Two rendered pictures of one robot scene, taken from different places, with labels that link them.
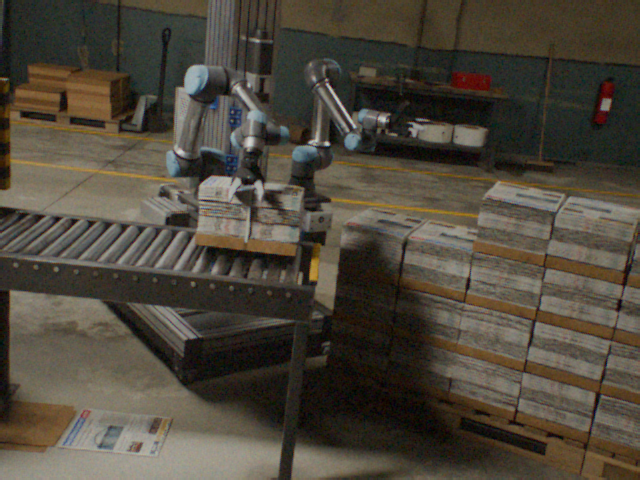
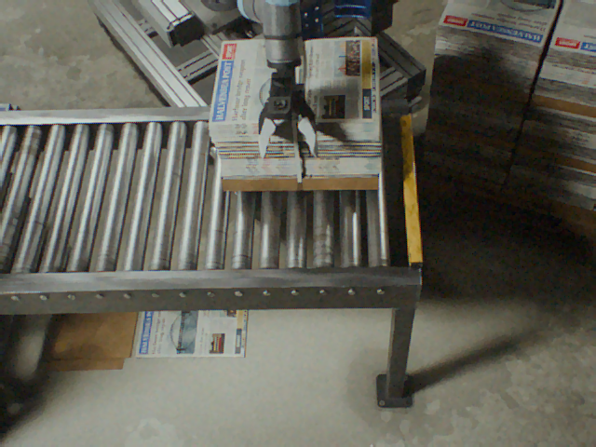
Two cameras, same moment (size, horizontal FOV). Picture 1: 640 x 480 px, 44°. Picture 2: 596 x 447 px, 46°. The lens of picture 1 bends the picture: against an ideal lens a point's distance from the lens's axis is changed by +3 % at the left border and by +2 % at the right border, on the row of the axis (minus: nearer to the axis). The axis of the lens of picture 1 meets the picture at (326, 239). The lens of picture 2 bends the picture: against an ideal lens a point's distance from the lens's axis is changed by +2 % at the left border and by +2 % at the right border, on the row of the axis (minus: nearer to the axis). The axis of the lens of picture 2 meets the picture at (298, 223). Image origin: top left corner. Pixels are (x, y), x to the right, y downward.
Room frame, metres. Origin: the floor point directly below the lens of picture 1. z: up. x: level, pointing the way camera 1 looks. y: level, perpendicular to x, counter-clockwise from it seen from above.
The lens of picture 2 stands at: (1.81, 0.16, 2.21)
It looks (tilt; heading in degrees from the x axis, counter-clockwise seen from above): 58 degrees down; 9
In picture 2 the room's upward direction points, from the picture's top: 8 degrees counter-clockwise
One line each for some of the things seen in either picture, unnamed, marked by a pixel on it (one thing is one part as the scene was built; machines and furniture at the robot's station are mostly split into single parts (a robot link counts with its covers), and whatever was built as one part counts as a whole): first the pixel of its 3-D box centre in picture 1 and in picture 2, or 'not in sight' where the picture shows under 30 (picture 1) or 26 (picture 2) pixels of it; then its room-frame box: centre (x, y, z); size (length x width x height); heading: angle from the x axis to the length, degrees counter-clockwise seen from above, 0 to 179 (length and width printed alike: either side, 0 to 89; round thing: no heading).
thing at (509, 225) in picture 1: (519, 222); not in sight; (3.22, -0.80, 0.95); 0.38 x 0.29 x 0.23; 160
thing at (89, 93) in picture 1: (75, 96); not in sight; (9.11, 3.05, 0.28); 1.20 x 0.83 x 0.57; 91
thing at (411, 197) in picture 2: (315, 263); (411, 185); (2.77, 0.03, 0.81); 0.43 x 0.03 x 0.02; 1
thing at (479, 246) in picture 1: (515, 241); not in sight; (3.22, -0.80, 0.86); 0.38 x 0.29 x 0.04; 160
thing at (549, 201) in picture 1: (525, 195); not in sight; (3.21, -0.80, 1.06); 0.37 x 0.29 x 0.01; 160
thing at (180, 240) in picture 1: (171, 254); (195, 196); (2.78, 0.57, 0.77); 0.47 x 0.05 x 0.05; 1
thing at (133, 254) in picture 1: (136, 250); (144, 196); (2.77, 0.70, 0.77); 0.47 x 0.05 x 0.05; 1
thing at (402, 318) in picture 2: (292, 406); (398, 351); (2.54, 0.05, 0.34); 0.06 x 0.06 x 0.68; 1
